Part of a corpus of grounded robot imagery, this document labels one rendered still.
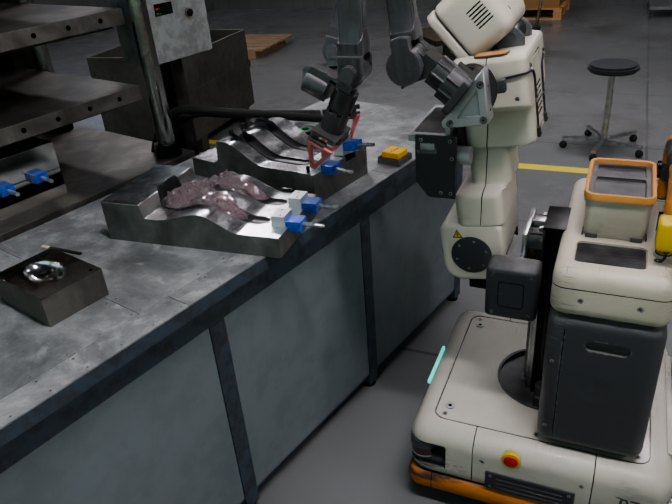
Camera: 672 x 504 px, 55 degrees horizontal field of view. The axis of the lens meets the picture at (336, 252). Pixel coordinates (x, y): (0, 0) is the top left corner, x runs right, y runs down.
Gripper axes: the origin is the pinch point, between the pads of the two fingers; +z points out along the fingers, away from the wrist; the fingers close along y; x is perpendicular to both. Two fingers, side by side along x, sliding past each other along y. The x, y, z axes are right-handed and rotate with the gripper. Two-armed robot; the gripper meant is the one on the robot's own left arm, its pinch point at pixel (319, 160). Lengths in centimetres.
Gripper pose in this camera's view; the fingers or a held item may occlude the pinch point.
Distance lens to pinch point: 157.5
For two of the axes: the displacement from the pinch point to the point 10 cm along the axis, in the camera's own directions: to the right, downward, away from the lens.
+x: 8.6, 4.9, -1.1
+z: -3.4, 7.3, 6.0
